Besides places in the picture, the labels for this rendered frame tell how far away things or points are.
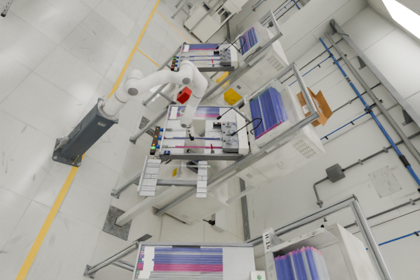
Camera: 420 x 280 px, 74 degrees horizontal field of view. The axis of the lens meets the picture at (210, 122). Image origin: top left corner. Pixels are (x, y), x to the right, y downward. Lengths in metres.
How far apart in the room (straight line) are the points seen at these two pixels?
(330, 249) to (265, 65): 2.34
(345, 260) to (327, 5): 4.28
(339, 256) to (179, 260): 0.90
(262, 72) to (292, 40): 1.92
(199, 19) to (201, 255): 5.57
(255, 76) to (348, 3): 2.42
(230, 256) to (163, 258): 0.41
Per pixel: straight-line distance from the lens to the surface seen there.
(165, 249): 1.91
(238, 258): 1.89
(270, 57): 3.50
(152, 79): 2.05
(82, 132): 2.48
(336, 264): 1.76
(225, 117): 2.73
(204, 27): 6.76
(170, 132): 2.58
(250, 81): 3.62
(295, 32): 5.33
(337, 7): 5.39
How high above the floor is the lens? 2.26
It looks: 28 degrees down
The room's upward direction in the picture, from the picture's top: 53 degrees clockwise
